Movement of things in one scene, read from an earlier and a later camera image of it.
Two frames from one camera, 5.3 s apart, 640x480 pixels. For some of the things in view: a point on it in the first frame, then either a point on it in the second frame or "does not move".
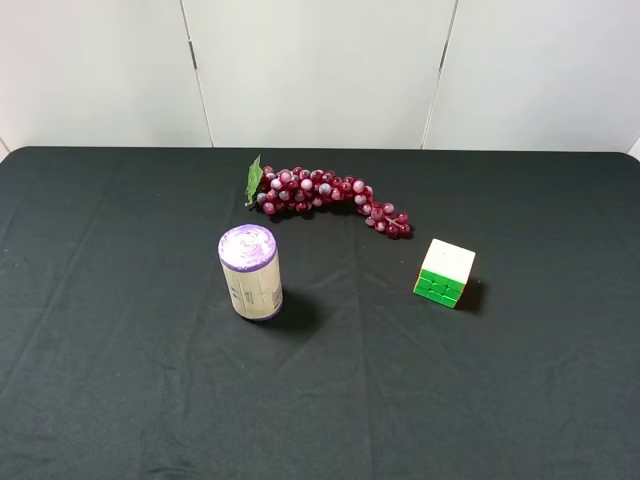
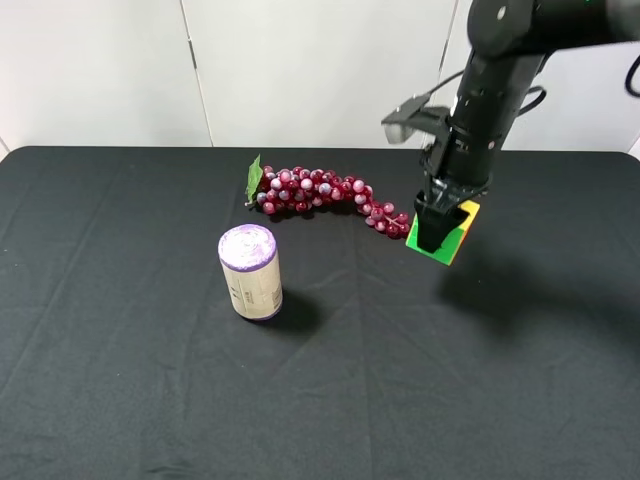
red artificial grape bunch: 302,189 does not move
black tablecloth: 121,357 does not move
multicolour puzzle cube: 444,272 → 452,239
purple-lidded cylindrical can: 249,257 does not move
